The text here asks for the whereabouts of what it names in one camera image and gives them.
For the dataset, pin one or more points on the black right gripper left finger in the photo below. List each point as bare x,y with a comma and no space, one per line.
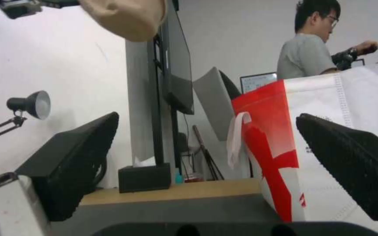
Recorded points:
74,159

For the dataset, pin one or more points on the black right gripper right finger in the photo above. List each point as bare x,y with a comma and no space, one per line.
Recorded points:
349,157

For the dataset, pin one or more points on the red and white takeout bag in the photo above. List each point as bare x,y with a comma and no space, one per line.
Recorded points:
326,147

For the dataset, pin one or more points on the black desk lamp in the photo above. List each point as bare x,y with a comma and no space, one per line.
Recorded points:
28,108

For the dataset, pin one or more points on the black tissue box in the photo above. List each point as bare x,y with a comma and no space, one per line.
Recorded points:
144,177

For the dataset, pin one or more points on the small blue bottle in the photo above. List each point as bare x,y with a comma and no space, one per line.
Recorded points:
178,177

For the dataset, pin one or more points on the person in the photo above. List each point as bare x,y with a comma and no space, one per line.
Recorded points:
310,46

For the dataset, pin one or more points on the laptop screen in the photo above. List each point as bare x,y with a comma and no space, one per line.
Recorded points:
258,82

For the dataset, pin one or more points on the black monitor on stand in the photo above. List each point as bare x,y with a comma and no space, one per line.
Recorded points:
172,73

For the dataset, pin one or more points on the black tripod legs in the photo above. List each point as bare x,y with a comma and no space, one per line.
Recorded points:
207,155

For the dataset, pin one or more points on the grey office chair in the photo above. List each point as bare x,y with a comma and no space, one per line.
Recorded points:
213,100

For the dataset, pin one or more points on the beige fabric object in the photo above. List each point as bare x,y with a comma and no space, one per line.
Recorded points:
126,17

